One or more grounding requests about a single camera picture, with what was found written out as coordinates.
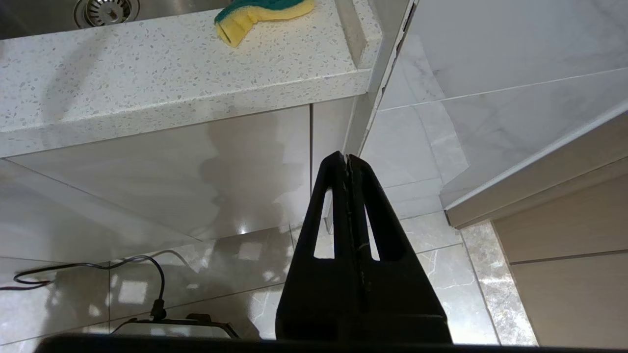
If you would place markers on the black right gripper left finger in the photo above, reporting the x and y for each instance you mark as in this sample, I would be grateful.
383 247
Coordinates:
304 304

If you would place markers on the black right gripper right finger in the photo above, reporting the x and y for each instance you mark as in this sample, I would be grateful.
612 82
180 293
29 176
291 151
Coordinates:
407 304

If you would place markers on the green sponge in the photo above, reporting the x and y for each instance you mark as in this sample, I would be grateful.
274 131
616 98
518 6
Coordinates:
243 19

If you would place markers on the grey black robot base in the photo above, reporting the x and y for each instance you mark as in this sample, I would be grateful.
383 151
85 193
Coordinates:
181 331

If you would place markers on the round metal sink drain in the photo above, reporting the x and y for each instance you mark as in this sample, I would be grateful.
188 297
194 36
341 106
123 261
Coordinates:
106 10

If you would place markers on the stainless steel sink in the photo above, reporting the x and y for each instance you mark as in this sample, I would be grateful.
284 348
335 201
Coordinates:
29 17

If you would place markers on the beige wooden cabinet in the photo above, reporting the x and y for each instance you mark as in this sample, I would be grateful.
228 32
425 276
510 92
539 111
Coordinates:
569 255

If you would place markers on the white cabinet door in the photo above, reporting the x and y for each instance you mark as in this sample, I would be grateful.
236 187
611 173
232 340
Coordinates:
157 176

